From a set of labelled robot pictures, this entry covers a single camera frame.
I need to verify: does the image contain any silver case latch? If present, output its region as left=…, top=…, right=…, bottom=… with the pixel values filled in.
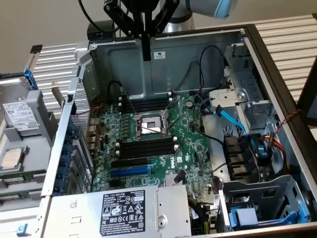
left=74, top=41, right=92, bottom=66

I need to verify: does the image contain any thick black cable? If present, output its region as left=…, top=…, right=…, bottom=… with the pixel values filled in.
left=78, top=0, right=102, bottom=32

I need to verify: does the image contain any silver post with black cap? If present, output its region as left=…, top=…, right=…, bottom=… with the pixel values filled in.
left=24, top=44, right=44, bottom=71

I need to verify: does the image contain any grey parts rack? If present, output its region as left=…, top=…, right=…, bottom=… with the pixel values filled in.
left=0, top=89, right=58, bottom=214

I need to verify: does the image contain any blue wire plug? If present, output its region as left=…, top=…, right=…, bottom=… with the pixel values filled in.
left=256, top=145, right=270, bottom=161

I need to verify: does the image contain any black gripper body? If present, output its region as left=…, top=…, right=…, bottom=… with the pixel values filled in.
left=110, top=0, right=174, bottom=12

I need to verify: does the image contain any silver power supply with label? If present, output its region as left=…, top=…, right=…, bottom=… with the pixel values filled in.
left=41, top=183, right=193, bottom=238

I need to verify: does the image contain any dark brown panel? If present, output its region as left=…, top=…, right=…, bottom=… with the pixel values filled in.
left=296, top=56, right=317, bottom=127

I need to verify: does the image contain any silver chipset heatsink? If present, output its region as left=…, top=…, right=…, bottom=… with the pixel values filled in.
left=163, top=173, right=188, bottom=187

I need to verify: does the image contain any light blue SATA wire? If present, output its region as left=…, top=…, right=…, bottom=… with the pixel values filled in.
left=213, top=104, right=258, bottom=154

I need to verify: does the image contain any yellow red black wire bundle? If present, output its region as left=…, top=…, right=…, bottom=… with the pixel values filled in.
left=263, top=133, right=292, bottom=176

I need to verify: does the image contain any CPU socket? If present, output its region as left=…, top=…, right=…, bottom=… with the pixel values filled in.
left=133, top=109, right=173, bottom=144

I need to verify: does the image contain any small blue clip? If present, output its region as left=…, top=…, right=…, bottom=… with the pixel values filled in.
left=16, top=223, right=32, bottom=238

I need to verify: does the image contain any long black expansion slot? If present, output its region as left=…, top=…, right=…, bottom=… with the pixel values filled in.
left=110, top=156, right=151, bottom=169

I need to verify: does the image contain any silver hard disk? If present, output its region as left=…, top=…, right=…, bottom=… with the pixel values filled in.
left=0, top=77, right=42, bottom=138

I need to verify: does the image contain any looped black wire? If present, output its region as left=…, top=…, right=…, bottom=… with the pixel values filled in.
left=199, top=45, right=226, bottom=91

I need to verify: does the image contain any blue plastic disk caddy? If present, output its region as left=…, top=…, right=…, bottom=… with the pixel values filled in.
left=229, top=203, right=310, bottom=229

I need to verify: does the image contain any black RAM slot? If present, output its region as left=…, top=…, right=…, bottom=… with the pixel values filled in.
left=118, top=99, right=173, bottom=109
left=116, top=140, right=179, bottom=151
left=118, top=95, right=173, bottom=105
left=116, top=145, right=179, bottom=156
left=119, top=104, right=173, bottom=114
left=116, top=149, right=179, bottom=161
left=115, top=136, right=178, bottom=147
left=118, top=91, right=173, bottom=100

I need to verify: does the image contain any large grey drive cage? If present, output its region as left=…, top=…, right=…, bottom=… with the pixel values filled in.
left=217, top=175, right=312, bottom=233

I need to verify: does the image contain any twisted red black wire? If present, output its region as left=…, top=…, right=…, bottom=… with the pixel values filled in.
left=271, top=109, right=302, bottom=143

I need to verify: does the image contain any grey open PC case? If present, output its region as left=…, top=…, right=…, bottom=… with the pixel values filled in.
left=41, top=23, right=317, bottom=238

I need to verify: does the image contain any grey metal disk bay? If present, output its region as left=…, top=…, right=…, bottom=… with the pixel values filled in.
left=224, top=42, right=275, bottom=132

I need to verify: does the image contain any black fan shroud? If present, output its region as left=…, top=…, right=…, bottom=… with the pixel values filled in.
left=222, top=133, right=262, bottom=181

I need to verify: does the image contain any thin black wire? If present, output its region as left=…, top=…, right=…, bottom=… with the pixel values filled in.
left=173, top=61, right=202, bottom=91
left=195, top=125, right=225, bottom=149

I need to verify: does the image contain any grey wire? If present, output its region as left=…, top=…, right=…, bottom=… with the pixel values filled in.
left=198, top=161, right=227, bottom=175

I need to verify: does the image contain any silver drive bracket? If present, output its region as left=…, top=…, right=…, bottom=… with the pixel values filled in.
left=209, top=88, right=248, bottom=106

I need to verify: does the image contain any green motherboard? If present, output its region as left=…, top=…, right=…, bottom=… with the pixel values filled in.
left=91, top=93, right=220, bottom=199

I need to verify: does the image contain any arched black wire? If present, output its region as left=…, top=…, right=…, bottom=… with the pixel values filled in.
left=106, top=79, right=122, bottom=105

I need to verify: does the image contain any blue disk rail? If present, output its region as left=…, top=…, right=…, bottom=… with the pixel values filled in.
left=22, top=67, right=38, bottom=91

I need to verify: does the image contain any silver expansion card bracket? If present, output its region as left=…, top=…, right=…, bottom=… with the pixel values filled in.
left=50, top=81, right=66, bottom=109

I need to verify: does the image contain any blue expansion slot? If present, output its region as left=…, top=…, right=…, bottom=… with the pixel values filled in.
left=109, top=165, right=152, bottom=178

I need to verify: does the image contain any black box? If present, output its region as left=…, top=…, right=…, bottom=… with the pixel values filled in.
left=86, top=21, right=119, bottom=40

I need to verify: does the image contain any thin red wire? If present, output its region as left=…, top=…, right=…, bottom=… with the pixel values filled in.
left=70, top=103, right=104, bottom=116

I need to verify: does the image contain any silver CPU chip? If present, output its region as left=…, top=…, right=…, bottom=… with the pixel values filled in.
left=0, top=146, right=28, bottom=172

